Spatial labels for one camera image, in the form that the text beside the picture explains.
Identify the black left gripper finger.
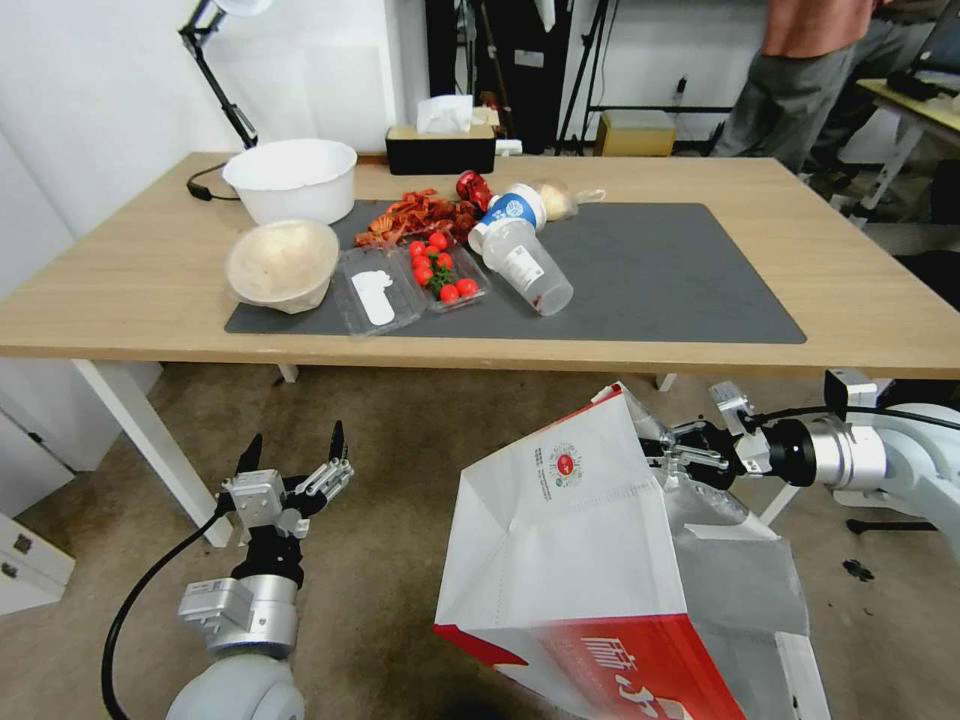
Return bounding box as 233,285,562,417
226,433,265,487
278,419,355,538

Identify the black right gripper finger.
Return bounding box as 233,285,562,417
644,448,741,490
659,419,742,454

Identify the white red food delivery bag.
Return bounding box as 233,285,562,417
432,382,831,720

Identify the clear bag with bun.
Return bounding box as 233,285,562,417
536,182,607,224

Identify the grey table mat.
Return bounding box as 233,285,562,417
224,197,808,346

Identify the wooden table with white legs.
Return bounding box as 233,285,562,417
0,152,960,549

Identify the translucent lidded takeaway bowl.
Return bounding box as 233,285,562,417
225,218,341,315

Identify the clear plastic clamshell container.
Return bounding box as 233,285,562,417
331,230,493,337

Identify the white drawer cabinet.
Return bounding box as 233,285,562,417
0,404,78,618

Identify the clear plastic drink cup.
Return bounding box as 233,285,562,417
480,222,575,318

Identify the large white plastic bowl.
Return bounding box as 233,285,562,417
221,137,359,226

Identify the red crayfish shell pile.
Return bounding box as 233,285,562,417
353,191,481,250

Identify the blue white paper cup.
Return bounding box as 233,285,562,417
467,183,549,256

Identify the yellow cardboard box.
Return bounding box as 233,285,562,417
595,110,677,158

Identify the crushed red drink can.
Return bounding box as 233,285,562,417
455,170,496,213

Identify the black tissue box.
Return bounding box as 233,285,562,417
384,124,497,176

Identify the pale side desk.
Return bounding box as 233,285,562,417
854,74,960,220

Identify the person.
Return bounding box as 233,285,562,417
710,0,880,178
811,16,939,196

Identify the black tripod stand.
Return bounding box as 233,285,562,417
553,0,625,156

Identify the black desk lamp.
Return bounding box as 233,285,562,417
177,0,276,149

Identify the white tissue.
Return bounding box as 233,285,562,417
415,94,475,136

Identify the black laptop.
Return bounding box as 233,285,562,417
913,13,960,78

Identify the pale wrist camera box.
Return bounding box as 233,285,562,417
221,469,292,543
708,380,760,435

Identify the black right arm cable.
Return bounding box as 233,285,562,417
742,403,960,438

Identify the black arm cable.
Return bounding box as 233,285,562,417
742,403,960,438
101,494,235,720

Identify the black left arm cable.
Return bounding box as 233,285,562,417
101,494,235,720

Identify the black lamp cable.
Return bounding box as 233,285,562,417
186,158,243,202

